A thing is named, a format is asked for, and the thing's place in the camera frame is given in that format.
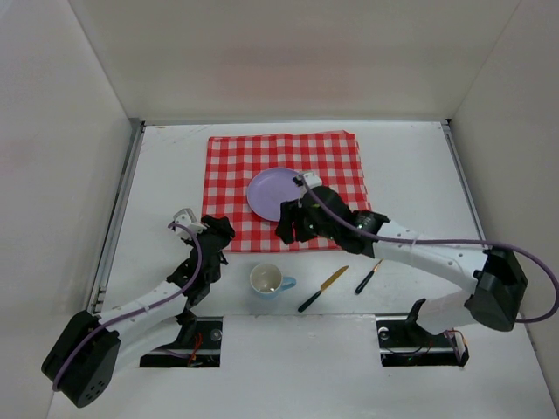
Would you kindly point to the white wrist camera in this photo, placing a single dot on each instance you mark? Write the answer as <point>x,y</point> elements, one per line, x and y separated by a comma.
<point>308,180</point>
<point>185,220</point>

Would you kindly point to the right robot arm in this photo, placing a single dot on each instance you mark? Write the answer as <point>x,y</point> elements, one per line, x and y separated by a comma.
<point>490,280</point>

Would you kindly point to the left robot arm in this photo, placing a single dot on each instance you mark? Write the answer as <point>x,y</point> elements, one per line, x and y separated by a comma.
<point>92,347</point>

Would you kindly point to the white mug blue handle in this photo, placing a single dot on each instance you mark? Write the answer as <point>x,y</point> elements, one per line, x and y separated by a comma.
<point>268,281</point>

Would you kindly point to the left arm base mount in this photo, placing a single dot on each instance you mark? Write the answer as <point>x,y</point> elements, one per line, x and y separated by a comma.
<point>197,345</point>

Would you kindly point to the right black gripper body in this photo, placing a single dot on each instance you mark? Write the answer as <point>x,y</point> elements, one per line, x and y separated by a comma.
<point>297,216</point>

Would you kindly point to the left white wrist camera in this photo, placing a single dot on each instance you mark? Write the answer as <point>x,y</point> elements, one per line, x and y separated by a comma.
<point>185,220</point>

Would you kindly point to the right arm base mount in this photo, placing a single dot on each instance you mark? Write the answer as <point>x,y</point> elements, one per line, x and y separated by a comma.
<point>403,343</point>

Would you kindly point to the red white checkered cloth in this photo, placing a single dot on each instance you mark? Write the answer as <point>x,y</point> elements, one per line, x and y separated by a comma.
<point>233,161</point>

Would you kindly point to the gold fork dark handle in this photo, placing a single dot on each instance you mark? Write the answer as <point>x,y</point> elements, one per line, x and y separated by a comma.
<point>367,278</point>

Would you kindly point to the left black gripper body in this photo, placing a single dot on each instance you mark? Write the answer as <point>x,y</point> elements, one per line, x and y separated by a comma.
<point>217,228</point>

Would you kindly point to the gold knife dark handle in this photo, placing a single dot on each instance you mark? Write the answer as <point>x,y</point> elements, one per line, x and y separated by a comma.
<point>324,286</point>

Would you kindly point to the lilac plastic plate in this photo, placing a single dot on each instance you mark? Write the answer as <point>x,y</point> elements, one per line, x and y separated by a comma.
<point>269,189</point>

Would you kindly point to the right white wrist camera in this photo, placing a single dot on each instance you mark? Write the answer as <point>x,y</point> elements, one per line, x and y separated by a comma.
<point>308,180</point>

